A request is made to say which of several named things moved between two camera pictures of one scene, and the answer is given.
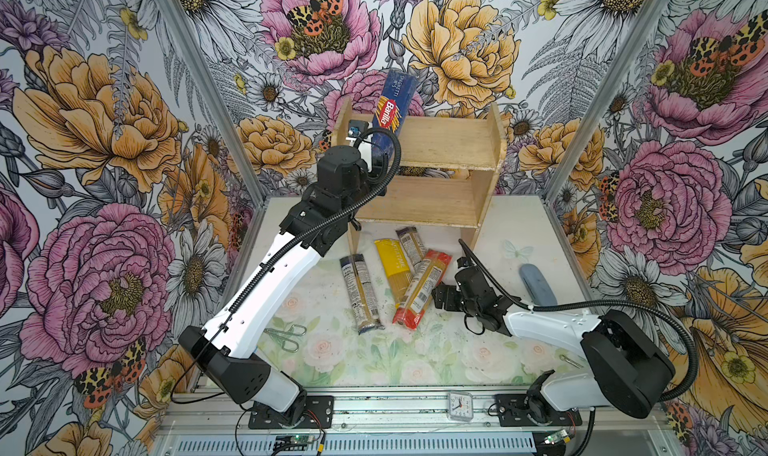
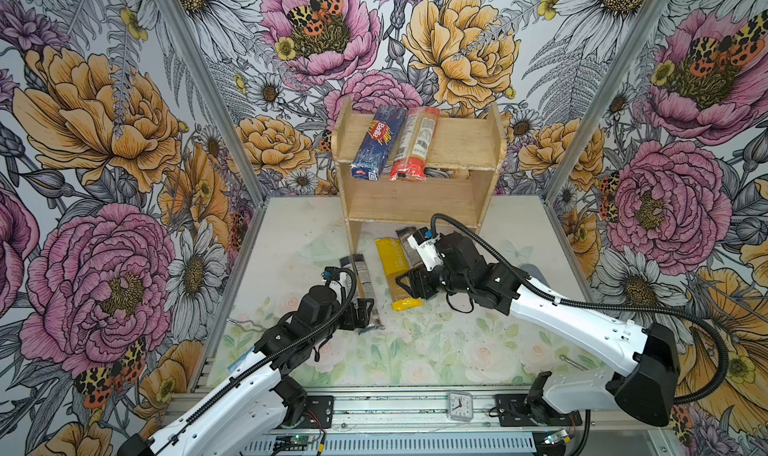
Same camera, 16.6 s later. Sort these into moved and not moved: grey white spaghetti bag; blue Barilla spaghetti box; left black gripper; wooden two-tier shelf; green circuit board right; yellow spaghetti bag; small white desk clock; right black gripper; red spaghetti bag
Moved: red spaghetti bag; blue Barilla spaghetti box; right black gripper; left black gripper
Not moved: grey white spaghetti bag; green circuit board right; wooden two-tier shelf; small white desk clock; yellow spaghetti bag
